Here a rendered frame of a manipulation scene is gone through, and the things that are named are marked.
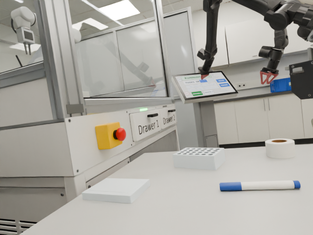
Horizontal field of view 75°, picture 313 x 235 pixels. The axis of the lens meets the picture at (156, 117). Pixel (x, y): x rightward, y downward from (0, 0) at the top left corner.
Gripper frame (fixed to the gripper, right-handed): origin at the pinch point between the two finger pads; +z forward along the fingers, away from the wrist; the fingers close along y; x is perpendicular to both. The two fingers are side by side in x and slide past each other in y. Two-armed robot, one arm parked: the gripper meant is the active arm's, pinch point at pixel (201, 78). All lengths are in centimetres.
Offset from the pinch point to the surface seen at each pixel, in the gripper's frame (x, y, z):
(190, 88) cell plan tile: -5.4, 3.1, 15.2
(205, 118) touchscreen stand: 14.4, -9.5, 35.2
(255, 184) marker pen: 95, 59, -64
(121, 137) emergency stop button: 70, 79, -48
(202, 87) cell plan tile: -4.1, -8.0, 15.2
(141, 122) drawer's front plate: 53, 66, -31
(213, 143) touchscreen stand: 32, -14, 50
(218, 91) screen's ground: 2.1, -20.5, 15.0
